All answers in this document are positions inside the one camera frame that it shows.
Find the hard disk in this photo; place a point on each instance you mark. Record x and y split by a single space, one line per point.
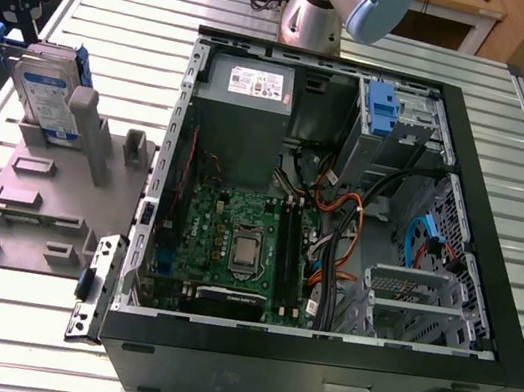
48 97

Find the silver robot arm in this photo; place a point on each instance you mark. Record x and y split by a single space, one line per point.
309 16

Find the metal disk bay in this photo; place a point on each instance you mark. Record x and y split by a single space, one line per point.
405 305

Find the grey parts rack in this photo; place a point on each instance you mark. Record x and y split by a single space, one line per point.
63 201

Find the green RAM stick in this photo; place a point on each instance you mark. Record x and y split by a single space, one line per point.
29 217

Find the grey power supply unit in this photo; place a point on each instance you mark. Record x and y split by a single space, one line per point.
237 136

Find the metal expansion slot latch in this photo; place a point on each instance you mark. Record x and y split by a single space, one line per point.
106 260

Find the small black plug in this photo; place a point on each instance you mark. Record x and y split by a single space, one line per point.
85 284

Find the green motherboard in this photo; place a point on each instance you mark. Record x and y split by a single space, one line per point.
202 246

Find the silver CPU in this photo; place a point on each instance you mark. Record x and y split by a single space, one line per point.
246 252

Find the CPU socket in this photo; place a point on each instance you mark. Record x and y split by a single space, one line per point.
243 275

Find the black RAM slot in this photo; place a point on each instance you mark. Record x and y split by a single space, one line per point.
297 258
283 255

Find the black graphics card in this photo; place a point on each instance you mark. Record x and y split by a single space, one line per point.
228 302

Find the blue drive latch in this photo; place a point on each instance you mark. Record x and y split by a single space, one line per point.
381 110

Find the silver optical drive cage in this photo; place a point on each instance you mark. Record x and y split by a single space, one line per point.
402 149

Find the black PC case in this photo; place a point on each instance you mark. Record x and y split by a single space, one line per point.
261 373

